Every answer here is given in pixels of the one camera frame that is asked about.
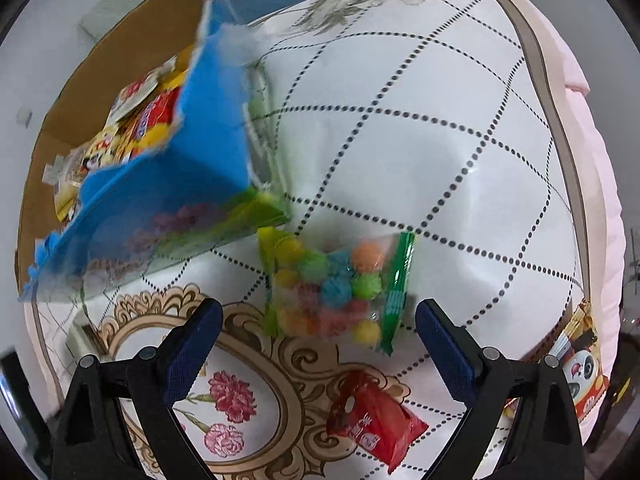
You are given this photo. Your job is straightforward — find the white diamond pattern quilt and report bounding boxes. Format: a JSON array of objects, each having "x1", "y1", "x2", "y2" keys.
[{"x1": 22, "y1": 0, "x2": 628, "y2": 480}]

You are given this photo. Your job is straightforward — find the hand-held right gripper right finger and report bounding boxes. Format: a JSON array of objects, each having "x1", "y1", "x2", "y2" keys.
[{"x1": 415, "y1": 298, "x2": 585, "y2": 480}]

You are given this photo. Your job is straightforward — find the orange panda snack packet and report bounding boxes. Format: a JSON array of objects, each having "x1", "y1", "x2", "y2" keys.
[
  {"x1": 55, "y1": 135, "x2": 131, "y2": 221},
  {"x1": 547, "y1": 300, "x2": 612, "y2": 420}
]

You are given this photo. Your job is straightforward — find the white silver snack packet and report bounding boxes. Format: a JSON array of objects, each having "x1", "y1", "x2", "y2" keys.
[{"x1": 65, "y1": 324, "x2": 103, "y2": 361}]

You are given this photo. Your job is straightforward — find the cardboard box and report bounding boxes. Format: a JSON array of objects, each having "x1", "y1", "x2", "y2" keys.
[{"x1": 15, "y1": 0, "x2": 293, "y2": 303}]

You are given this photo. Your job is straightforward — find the colourful candy ball bag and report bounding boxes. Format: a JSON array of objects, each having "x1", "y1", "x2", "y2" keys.
[{"x1": 257, "y1": 227, "x2": 417, "y2": 357}]

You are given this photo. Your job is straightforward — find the red triangular snack packet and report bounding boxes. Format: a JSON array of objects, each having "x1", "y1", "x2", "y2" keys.
[{"x1": 326, "y1": 370, "x2": 430, "y2": 476}]

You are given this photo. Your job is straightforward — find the yellow snack packet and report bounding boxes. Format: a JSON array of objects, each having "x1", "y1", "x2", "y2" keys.
[{"x1": 117, "y1": 120, "x2": 183, "y2": 163}]

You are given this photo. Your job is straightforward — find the red square snack packet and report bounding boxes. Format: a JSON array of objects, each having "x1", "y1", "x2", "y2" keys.
[{"x1": 127, "y1": 85, "x2": 183, "y2": 131}]

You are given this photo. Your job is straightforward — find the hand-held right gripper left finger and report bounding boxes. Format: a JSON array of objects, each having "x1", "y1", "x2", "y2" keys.
[{"x1": 50, "y1": 298, "x2": 224, "y2": 480}]

